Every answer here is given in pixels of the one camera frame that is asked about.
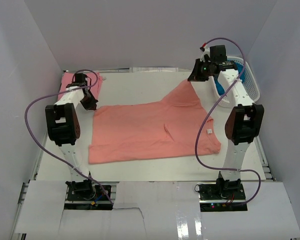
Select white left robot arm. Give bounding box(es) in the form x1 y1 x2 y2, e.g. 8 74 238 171
45 72 98 198

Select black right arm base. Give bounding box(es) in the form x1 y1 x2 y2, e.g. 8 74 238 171
194 183 248 213

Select white plastic basket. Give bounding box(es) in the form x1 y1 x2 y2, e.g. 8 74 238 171
209 56 260 102

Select blue t shirt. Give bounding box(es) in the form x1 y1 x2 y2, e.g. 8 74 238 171
213 62 246 97

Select salmon orange t shirt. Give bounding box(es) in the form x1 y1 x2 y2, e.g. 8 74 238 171
88 80 221 164

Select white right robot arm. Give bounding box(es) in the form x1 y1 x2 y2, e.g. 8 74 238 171
188 45 265 202

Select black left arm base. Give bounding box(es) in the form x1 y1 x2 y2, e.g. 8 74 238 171
64 185 113 211

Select folded pink t shirt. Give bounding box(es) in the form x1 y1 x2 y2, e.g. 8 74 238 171
60 72 104 99

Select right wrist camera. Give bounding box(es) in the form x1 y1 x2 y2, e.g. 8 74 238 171
200 45 211 62

